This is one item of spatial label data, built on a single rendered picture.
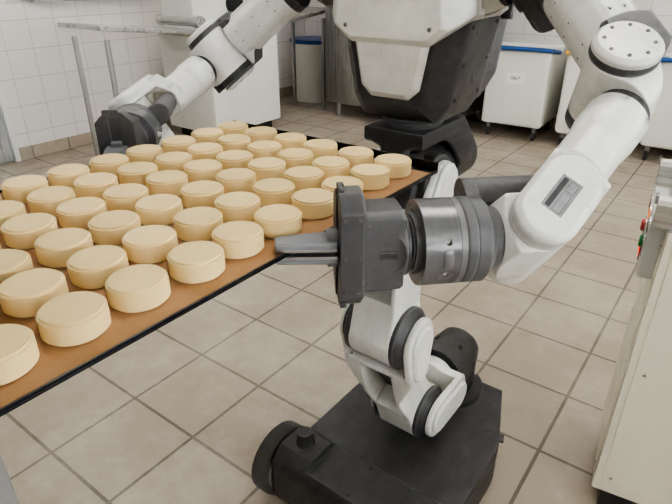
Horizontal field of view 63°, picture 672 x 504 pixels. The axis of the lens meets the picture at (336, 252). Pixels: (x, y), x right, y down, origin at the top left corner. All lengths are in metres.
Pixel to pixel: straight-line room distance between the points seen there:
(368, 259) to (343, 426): 1.13
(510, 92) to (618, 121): 4.38
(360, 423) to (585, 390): 0.89
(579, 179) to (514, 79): 4.46
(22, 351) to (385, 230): 0.31
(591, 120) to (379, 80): 0.44
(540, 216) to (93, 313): 0.39
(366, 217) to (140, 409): 1.61
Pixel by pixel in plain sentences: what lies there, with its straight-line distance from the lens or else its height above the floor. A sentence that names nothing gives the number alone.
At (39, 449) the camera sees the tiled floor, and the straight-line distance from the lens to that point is 2.02.
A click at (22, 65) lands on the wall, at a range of 4.92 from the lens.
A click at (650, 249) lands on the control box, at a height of 0.77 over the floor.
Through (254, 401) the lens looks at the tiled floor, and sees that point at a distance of 1.97.
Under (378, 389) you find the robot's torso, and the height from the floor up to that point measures 0.37.
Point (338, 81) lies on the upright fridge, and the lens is 5.59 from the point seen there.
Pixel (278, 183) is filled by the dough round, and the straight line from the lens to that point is 0.66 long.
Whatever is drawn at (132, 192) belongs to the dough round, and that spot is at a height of 1.09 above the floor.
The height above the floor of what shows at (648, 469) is 0.21.
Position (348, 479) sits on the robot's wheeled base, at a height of 0.19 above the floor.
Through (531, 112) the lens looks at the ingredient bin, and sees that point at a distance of 5.04.
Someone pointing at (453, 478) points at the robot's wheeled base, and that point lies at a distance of 1.54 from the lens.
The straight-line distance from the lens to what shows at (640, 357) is 1.46.
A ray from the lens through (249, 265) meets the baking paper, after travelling 0.52.
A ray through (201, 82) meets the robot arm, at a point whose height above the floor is 1.12.
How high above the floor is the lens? 1.32
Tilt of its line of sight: 27 degrees down
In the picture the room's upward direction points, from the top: straight up
